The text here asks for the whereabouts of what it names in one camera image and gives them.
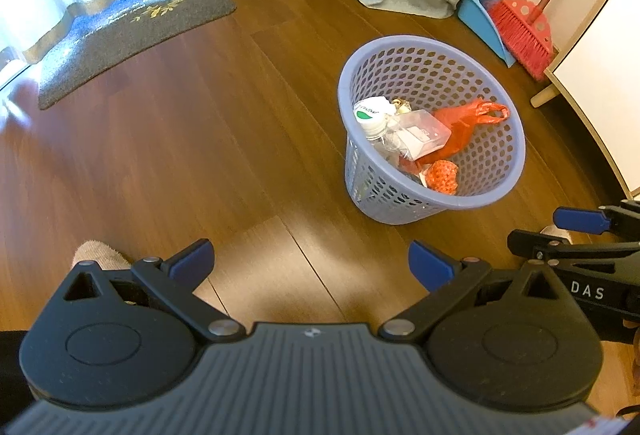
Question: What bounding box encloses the orange plastic bag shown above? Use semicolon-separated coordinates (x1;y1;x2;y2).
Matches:
412;98;511;166

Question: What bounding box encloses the white wooden-framed board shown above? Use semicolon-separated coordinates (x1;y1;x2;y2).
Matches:
530;0;640;198

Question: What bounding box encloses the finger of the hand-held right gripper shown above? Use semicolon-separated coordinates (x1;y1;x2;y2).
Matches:
552;200;640;236
506;228;640;272

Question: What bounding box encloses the blue dustpan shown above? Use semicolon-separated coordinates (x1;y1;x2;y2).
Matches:
458;0;516;68

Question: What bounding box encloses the orange foam fruit net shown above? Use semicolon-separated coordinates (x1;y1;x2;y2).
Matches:
424;159;460;194

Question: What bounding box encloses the person's left foot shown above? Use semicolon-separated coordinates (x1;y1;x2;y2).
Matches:
71;240;131;268

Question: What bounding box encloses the blue plastic mesh basket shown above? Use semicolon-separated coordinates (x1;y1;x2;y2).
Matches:
337;35;526;225

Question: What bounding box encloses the grey and blue doormat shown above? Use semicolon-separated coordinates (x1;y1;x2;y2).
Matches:
24;0;238;111

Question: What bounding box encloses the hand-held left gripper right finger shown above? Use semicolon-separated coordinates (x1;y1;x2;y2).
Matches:
377;240;573;345

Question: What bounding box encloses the clear plastic bottle white cap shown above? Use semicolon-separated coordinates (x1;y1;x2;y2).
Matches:
352;98;401;161

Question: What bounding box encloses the clear plastic box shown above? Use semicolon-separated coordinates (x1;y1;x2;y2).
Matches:
387;110;453;162

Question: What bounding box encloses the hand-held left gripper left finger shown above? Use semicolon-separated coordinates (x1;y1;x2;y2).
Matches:
61;238;247;343

